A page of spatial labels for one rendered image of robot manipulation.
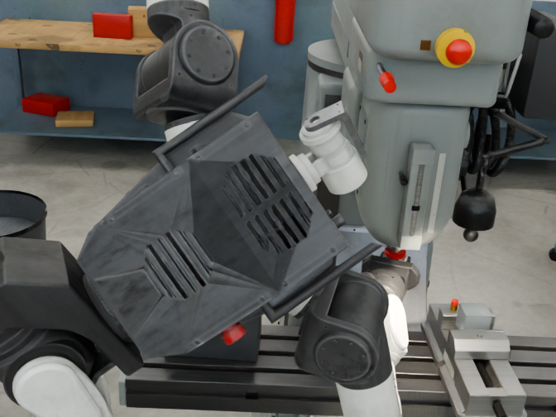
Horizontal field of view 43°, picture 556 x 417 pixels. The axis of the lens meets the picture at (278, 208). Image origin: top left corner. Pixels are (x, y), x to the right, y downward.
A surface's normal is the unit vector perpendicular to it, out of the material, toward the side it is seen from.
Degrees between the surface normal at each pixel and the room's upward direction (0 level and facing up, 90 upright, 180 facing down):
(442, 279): 0
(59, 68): 90
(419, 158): 90
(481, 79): 90
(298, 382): 0
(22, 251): 13
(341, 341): 92
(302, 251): 64
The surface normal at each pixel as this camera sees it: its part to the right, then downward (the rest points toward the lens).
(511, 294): 0.05, -0.90
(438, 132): 0.00, 0.43
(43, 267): 0.26, -0.90
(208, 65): 0.53, -0.11
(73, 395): 0.35, 0.42
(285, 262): 0.07, 0.00
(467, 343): 0.07, -0.41
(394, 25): -0.47, 0.36
